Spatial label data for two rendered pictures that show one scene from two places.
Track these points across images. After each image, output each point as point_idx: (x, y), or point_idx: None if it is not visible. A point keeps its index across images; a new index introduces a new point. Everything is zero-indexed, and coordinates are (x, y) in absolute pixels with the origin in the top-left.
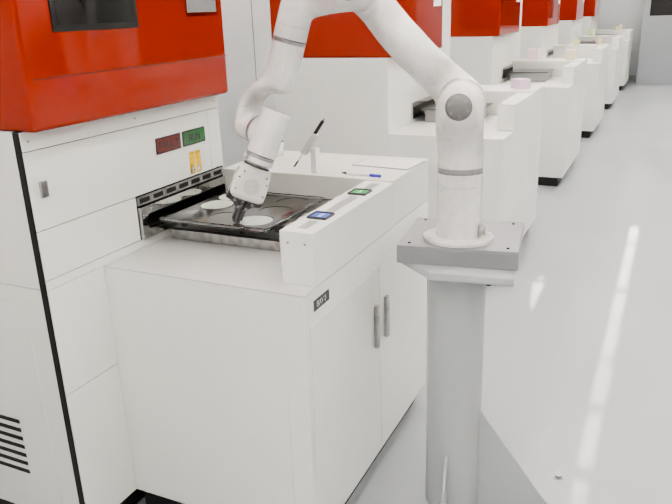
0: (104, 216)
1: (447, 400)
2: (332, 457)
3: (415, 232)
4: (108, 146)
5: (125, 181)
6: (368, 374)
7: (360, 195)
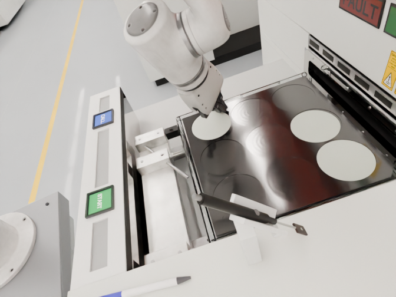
0: (286, 23)
1: None
2: None
3: (48, 242)
4: None
5: (303, 7)
6: None
7: (95, 192)
